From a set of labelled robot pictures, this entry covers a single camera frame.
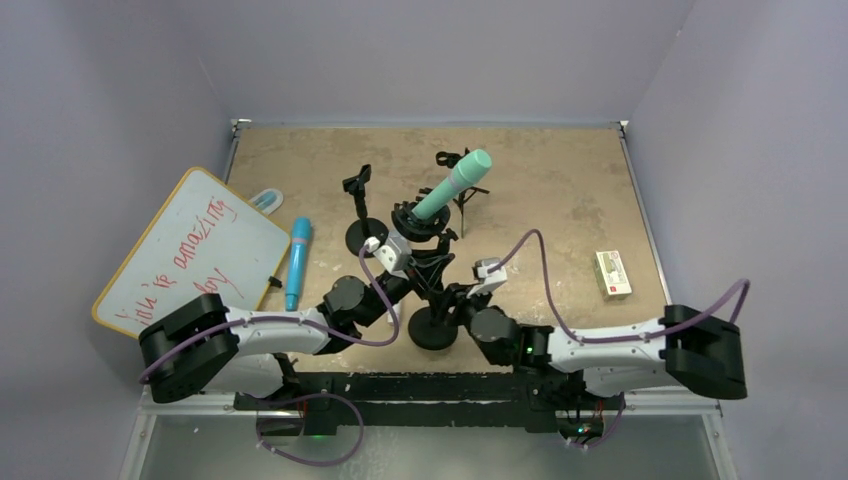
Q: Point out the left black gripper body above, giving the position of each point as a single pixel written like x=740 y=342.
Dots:
x=396 y=286

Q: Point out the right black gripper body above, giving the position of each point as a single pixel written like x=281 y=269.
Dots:
x=464 y=306

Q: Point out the black round-base stand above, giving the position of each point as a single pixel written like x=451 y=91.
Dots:
x=428 y=327
x=364 y=227

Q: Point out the blue microphone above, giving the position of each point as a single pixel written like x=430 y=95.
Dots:
x=301 y=235

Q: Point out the green microphone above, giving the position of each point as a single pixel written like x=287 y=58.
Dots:
x=465 y=172

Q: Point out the black tripod mic stand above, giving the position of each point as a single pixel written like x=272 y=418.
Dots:
x=464 y=192

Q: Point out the white microphone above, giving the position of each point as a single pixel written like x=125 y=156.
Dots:
x=394 y=314

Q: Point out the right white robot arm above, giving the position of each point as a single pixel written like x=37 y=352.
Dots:
x=698 y=350

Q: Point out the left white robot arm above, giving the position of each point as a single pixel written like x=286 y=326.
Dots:
x=188 y=347

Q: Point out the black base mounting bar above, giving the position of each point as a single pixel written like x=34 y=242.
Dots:
x=542 y=401

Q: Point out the small white green box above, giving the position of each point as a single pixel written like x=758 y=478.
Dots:
x=611 y=275

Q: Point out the whiteboard eraser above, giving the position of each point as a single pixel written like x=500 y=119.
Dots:
x=267 y=201

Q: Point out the yellow-framed whiteboard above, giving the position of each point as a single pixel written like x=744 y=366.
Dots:
x=204 y=239

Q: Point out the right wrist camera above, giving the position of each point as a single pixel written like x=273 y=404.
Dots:
x=489 y=275

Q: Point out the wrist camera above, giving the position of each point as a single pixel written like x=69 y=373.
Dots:
x=393 y=253
x=489 y=275

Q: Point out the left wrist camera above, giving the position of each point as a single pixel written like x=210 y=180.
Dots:
x=393 y=253

